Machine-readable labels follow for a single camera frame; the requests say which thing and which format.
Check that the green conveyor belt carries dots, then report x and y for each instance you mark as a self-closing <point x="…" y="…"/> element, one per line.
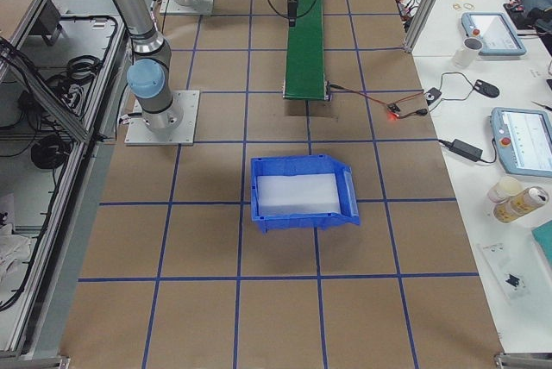
<point x="304" y="68"/>

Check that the small controller board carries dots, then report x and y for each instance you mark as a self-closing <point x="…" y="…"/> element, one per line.
<point x="393" y="111"/>

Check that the blue plastic bin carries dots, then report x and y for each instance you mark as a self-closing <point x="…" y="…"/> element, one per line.
<point x="304" y="165"/>

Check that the white mug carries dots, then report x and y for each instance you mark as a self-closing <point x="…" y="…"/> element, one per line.
<point x="467" y="53"/>

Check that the white foam sheet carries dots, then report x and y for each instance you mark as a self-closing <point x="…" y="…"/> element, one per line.
<point x="299" y="194"/>

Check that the far teach pendant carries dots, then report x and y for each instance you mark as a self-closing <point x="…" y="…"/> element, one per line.
<point x="495" y="32"/>

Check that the teach pendant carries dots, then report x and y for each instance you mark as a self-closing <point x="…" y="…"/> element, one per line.
<point x="495" y="32"/>
<point x="523" y="140"/>

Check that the black computer mouse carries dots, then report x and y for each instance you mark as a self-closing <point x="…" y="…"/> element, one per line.
<point x="486" y="89"/>

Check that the black power adapter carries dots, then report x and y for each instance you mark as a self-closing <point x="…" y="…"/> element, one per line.
<point x="465" y="150"/>

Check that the near teach pendant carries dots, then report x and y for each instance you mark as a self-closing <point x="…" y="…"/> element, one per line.
<point x="523" y="140"/>

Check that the yellow drink can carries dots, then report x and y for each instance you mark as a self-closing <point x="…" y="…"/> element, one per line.
<point x="521" y="204"/>

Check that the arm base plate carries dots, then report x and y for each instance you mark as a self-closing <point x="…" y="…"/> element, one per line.
<point x="187" y="7"/>
<point x="174" y="126"/>

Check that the aluminium frame post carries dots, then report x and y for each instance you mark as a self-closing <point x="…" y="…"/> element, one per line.
<point x="424" y="2"/>

